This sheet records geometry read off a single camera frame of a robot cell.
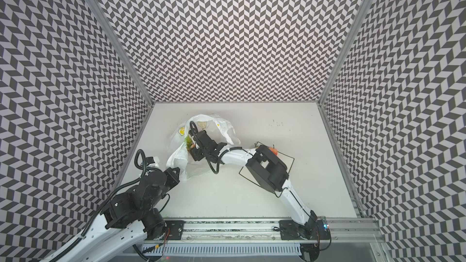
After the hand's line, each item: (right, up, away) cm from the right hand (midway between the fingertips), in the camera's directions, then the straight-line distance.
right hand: (196, 152), depth 93 cm
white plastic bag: (-1, +2, -22) cm, 22 cm away
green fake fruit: (+1, +8, -16) cm, 18 cm away
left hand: (-1, -4, -19) cm, 20 cm away
